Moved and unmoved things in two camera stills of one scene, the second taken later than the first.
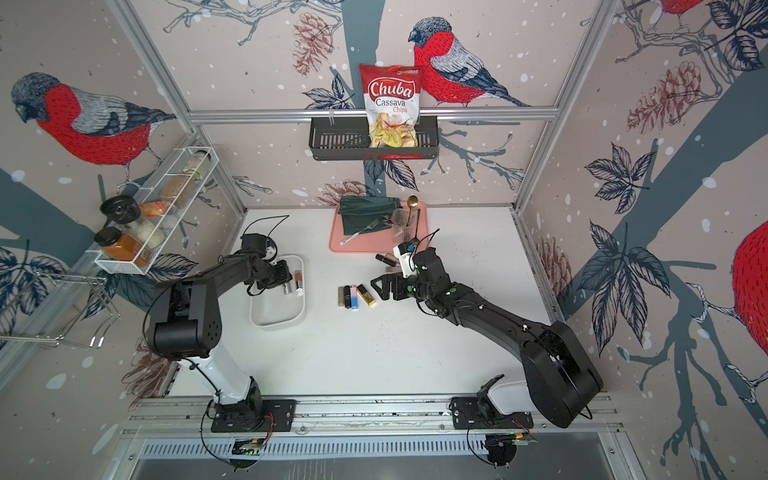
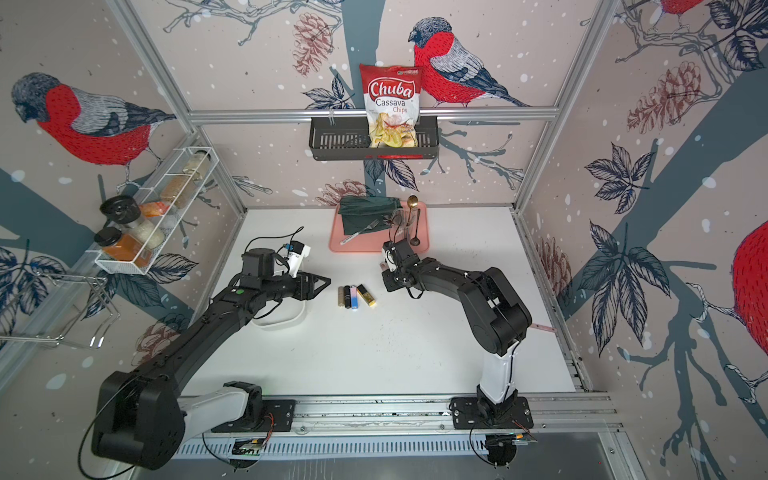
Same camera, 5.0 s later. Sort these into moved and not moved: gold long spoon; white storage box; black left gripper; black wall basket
Moved: black left gripper
Not moved: white storage box; black wall basket; gold long spoon
